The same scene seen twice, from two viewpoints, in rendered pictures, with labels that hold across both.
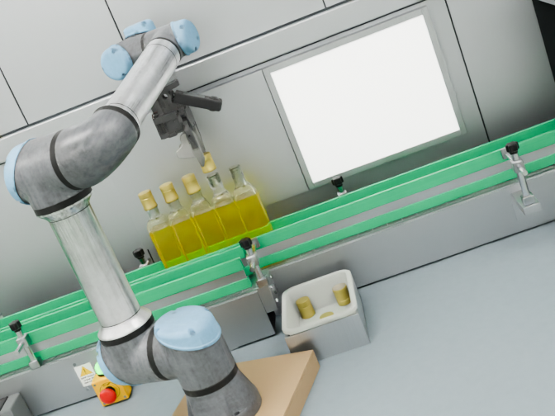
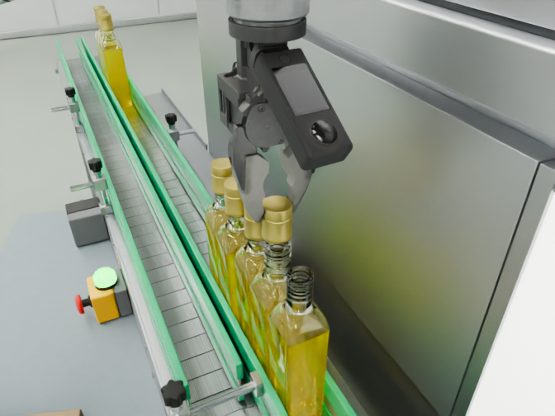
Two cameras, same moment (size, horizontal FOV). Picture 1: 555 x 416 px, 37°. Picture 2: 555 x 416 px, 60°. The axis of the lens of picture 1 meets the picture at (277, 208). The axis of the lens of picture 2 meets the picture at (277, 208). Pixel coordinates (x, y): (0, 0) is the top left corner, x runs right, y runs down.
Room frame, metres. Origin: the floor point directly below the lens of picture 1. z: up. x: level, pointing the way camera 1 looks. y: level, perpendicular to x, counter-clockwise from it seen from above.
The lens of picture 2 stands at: (1.72, -0.25, 1.49)
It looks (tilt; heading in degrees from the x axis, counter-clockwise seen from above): 34 degrees down; 57
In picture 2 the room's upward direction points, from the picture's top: straight up
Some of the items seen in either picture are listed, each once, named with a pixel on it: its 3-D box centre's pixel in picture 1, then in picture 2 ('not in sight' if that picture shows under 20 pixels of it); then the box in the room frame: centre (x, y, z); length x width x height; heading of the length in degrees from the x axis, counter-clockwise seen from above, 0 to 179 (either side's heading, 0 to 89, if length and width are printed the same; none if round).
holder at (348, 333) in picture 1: (324, 312); not in sight; (1.75, -0.01, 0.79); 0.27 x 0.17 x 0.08; 172
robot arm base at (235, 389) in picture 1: (217, 393); not in sight; (1.48, 0.25, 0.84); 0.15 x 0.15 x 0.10
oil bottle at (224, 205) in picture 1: (235, 229); (277, 333); (1.96, 0.12, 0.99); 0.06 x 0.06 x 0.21; 82
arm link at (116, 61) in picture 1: (131, 56); not in sight; (1.87, 0.17, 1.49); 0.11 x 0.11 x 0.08; 61
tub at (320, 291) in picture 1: (323, 314); not in sight; (1.72, -0.01, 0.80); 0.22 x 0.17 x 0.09; 172
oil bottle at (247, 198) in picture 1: (257, 222); (296, 366); (1.95, 0.06, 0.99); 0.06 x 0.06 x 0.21; 83
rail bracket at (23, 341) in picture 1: (23, 349); (89, 190); (1.86, 0.70, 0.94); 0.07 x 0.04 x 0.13; 172
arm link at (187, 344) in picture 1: (191, 345); not in sight; (1.48, 0.26, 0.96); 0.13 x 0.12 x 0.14; 61
